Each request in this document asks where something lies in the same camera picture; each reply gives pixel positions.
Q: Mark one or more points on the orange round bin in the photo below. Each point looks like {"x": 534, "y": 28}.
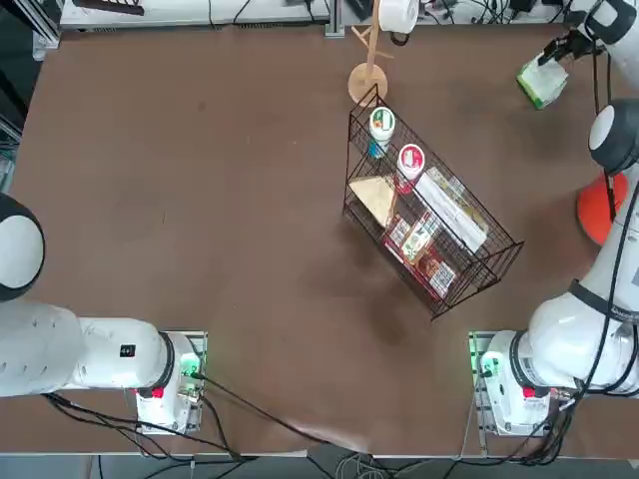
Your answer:
{"x": 594, "y": 214}

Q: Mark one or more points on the aluminium camera post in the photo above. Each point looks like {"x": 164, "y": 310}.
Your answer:
{"x": 334, "y": 22}

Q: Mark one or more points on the white mug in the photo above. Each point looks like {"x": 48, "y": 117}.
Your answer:
{"x": 397, "y": 12}

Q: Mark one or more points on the wooden mug tree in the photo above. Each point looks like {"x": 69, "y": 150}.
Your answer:
{"x": 367, "y": 85}

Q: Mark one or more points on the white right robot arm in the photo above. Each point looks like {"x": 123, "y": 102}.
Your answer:
{"x": 564, "y": 344}

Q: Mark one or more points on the packed triangle sandwich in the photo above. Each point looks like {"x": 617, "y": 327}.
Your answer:
{"x": 374, "y": 197}

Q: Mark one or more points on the red brown biscuit pack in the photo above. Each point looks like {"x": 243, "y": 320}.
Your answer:
{"x": 428, "y": 267}

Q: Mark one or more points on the green lid jar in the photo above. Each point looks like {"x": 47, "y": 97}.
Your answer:
{"x": 382, "y": 120}

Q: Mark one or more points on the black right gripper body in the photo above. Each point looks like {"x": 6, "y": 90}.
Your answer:
{"x": 584, "y": 45}

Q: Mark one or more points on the yellow snack packet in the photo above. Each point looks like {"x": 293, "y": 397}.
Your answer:
{"x": 449, "y": 209}

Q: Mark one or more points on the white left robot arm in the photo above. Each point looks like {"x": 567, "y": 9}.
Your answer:
{"x": 100, "y": 354}

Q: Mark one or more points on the green tissue pack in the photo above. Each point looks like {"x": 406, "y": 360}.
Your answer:
{"x": 541, "y": 85}

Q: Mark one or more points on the red lid jar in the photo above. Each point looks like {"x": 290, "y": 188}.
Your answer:
{"x": 411, "y": 158}

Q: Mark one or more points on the teal box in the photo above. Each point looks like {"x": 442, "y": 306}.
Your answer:
{"x": 374, "y": 148}

